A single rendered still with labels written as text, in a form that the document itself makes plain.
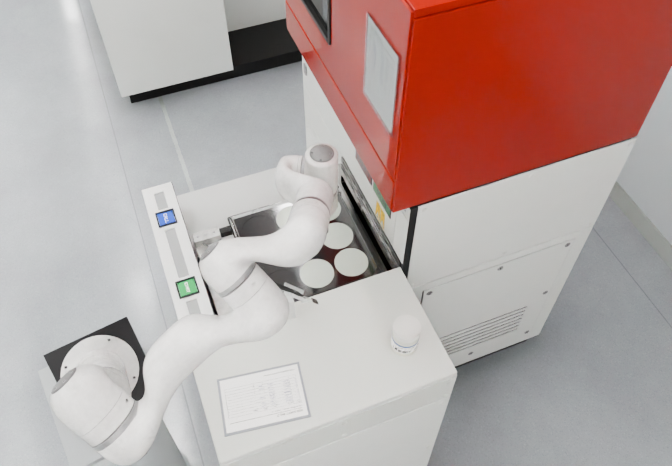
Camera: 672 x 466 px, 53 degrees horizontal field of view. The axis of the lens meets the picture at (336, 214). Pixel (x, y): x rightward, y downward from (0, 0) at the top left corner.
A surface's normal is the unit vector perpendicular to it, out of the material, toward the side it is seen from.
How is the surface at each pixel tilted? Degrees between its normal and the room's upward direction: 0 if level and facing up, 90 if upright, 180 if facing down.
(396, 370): 0
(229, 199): 0
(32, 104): 0
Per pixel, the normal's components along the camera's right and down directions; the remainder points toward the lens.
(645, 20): 0.37, 0.73
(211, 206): 0.00, -0.62
